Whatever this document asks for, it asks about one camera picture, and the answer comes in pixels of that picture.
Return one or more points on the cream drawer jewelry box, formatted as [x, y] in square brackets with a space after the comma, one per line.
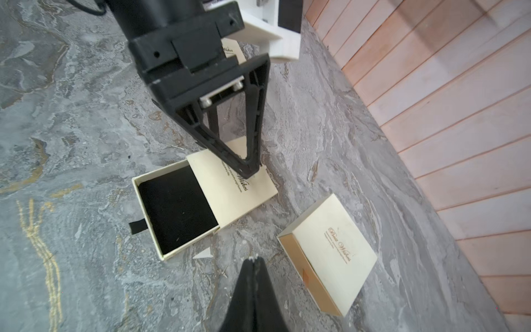
[184, 202]

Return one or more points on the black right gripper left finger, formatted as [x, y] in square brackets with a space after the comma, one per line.
[240, 314]

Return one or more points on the cream large gift box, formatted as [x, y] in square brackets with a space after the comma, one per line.
[232, 48]

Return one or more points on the cream small gift box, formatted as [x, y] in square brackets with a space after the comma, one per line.
[330, 254]

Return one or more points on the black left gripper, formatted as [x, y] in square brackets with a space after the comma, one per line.
[178, 53]

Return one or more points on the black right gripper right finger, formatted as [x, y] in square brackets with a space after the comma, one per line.
[267, 313]

